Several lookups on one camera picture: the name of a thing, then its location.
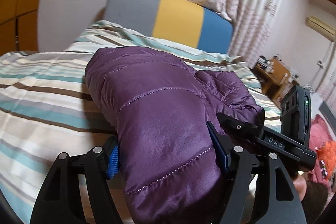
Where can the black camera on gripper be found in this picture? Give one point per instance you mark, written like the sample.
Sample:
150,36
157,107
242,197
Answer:
296,115

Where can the items on desk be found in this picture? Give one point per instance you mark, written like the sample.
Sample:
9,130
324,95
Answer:
265,64

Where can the person's right hand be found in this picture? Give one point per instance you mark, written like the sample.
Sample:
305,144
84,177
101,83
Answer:
300,185

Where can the wall air conditioner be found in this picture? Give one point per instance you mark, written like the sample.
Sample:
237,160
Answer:
321,27

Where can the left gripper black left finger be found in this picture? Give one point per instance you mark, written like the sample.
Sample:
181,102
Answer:
59,199

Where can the orange cloth item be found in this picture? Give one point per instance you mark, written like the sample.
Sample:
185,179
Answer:
327,151

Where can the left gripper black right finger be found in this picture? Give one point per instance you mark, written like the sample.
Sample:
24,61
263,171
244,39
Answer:
275,197

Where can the purple quilted down jacket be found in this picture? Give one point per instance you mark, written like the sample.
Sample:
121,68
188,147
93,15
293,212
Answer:
159,107

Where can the wooden desk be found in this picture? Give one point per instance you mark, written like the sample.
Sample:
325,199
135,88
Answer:
277,84

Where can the orange wooden wardrobe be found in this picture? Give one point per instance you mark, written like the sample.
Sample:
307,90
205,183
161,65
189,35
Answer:
18,3

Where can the pink red quilt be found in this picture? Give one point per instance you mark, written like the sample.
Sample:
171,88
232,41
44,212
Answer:
323,172

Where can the grey yellow blue headboard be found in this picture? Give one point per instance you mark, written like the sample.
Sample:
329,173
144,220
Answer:
178,21

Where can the striped bed duvet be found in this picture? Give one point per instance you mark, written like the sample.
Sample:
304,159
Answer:
46,107

